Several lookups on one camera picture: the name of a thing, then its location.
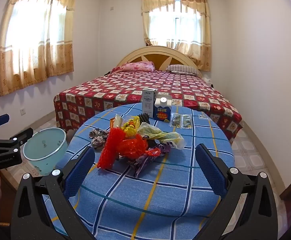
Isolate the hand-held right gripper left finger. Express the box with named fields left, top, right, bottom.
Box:
left=11, top=145, right=96, bottom=240

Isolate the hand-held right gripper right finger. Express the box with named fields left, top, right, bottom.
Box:
left=195, top=144, right=278, bottom=240

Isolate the yellow plastic bag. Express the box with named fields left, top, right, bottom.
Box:
left=122, top=116, right=141, bottom=138

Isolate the black checkered rope bundle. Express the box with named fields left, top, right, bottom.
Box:
left=138, top=113, right=150, bottom=125

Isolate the grey patterned cloth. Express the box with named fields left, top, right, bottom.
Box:
left=89, top=128, right=109, bottom=150

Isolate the small clear packet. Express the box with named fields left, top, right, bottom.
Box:
left=181, top=114, right=192, bottom=129
left=169, top=112, right=182, bottom=127

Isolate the orange plastic bag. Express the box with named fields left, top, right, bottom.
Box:
left=116, top=133, right=161, bottom=159

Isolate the pale green plastic bag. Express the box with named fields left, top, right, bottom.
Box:
left=137, top=122, right=187, bottom=150

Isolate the blue plaid tablecloth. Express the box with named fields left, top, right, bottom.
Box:
left=42, top=102, right=236, bottom=240

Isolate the blue carton with white cap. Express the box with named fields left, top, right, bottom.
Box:
left=153, top=96, right=172, bottom=122

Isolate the wide beige window curtain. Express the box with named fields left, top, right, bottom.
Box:
left=0, top=0, right=77, bottom=97

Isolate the red patterned bedspread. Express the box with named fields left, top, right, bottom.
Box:
left=54, top=69, right=243, bottom=144

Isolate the white milk carton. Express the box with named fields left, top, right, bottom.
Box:
left=142, top=89, right=157, bottom=118

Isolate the striped pillow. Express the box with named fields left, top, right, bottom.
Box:
left=166, top=64, right=201, bottom=75

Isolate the narrow beige window curtain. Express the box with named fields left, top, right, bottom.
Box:
left=141, top=0, right=211, bottom=72

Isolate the pink floral pillow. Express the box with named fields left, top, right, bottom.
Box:
left=112, top=61, right=155, bottom=73

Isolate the cream wooden headboard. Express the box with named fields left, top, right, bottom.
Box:
left=116, top=45, right=203, bottom=78

